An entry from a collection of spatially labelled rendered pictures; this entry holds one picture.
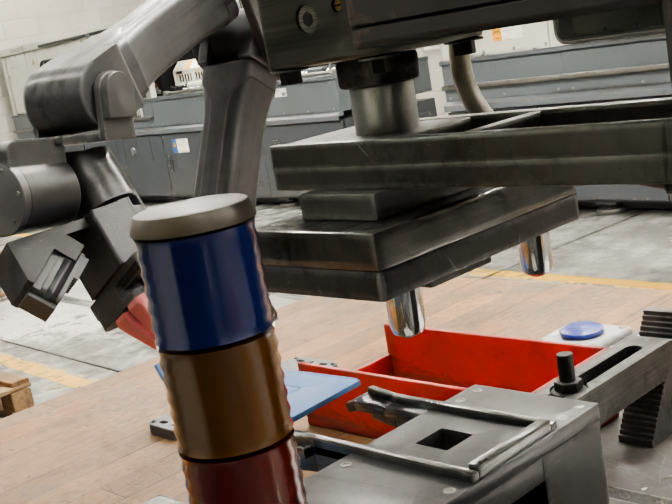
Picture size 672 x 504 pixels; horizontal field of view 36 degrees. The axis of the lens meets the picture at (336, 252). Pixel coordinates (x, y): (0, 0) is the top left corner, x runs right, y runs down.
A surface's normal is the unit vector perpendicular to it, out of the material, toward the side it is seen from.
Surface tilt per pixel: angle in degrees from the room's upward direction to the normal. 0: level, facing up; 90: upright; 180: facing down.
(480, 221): 90
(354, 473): 0
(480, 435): 0
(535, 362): 90
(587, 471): 90
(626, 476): 0
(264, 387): 76
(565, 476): 90
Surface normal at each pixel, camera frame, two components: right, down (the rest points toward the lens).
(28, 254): 0.52, -0.48
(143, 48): 0.89, -0.18
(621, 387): 0.69, 0.03
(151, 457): -0.17, -0.97
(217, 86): -0.52, -0.24
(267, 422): 0.58, -0.19
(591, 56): -0.74, 0.26
